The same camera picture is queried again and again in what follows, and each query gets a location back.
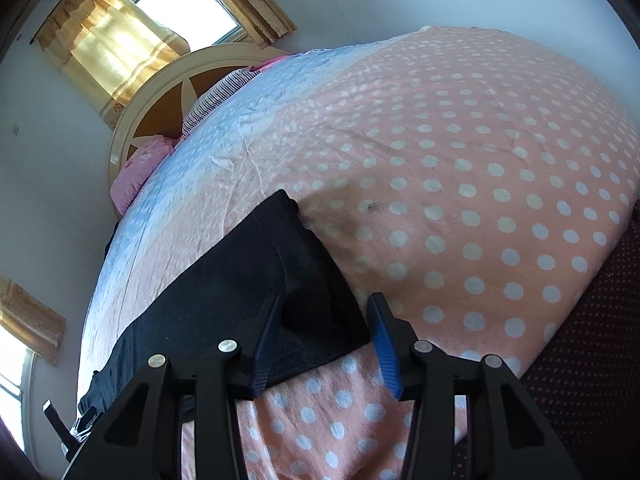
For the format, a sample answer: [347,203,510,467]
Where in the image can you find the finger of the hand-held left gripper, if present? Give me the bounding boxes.
[42,400,97,450]

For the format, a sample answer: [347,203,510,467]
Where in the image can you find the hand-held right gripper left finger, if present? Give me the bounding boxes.
[62,294,282,480]

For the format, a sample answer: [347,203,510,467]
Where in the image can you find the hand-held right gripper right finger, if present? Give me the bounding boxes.
[367,292,581,480]

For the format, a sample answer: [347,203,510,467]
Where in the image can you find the polka dot bedsheet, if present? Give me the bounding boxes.
[75,25,637,480]

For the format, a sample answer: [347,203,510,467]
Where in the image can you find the striped pillow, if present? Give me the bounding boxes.
[181,66,262,137]

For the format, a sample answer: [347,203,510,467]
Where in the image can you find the yellow side window curtain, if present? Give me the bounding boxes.
[0,276,67,363]

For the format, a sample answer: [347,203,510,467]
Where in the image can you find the wooden bed headboard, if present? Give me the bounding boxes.
[106,42,292,221]

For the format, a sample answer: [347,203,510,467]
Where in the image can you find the narrow yellow curtain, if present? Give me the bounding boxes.
[192,0,297,44]

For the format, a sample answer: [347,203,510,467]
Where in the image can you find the pink pillow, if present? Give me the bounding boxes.
[110,135,177,216]

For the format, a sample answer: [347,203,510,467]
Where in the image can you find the wide yellow curtain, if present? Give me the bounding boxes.
[34,0,192,130]

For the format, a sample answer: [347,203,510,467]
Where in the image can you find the black pants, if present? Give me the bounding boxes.
[77,189,372,423]

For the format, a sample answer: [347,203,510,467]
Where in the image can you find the side window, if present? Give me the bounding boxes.
[0,324,37,413]

